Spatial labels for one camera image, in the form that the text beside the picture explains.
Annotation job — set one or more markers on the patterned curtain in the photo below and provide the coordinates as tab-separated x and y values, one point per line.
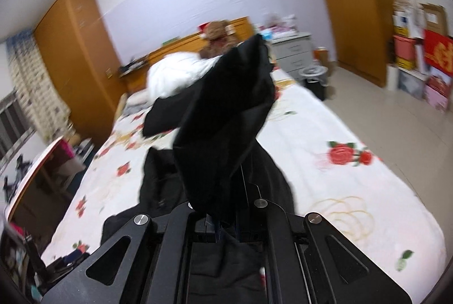
32	77

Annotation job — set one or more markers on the beige rolled mat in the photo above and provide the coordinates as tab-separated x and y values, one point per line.
120	107

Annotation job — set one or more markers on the pile of small packets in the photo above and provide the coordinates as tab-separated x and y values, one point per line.
279	26

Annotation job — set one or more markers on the green flat box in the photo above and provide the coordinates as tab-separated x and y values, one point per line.
170	41

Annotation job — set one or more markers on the black router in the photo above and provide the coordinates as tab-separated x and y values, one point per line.
132	66

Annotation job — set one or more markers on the black folded garment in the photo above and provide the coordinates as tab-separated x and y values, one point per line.
159	116

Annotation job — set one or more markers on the white pillow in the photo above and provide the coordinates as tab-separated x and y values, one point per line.
173	73
138	98

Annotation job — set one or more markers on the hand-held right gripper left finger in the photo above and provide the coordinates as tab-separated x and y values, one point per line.
177	223

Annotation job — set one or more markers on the orange wooden wardrobe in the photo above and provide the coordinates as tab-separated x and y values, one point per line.
78	59

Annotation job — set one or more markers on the black puffer jacket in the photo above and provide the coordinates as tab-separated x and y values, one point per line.
219	105

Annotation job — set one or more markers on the white floral printed blanket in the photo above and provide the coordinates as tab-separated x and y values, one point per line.
336	197

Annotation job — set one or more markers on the colourful clutter pile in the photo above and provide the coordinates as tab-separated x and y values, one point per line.
14	258

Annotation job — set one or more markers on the brown teddy bear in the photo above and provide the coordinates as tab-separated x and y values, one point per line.
216	33

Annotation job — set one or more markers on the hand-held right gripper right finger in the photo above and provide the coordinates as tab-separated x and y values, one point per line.
273	219

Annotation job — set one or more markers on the pink bag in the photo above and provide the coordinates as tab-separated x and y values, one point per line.
66	151

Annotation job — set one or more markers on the orange carton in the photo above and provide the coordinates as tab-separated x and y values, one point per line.
321	58

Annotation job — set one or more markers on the grey drawer nightstand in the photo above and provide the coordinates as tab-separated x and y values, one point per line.
293	52

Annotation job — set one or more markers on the stack of cardboard boxes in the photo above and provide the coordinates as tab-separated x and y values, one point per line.
421	59

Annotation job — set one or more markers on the wooden headboard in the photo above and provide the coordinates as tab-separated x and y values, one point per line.
177	47

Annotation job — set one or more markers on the barred window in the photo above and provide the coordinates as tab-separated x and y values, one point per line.
10	123

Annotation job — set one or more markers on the trash bin with liner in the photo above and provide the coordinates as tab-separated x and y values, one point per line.
314	77

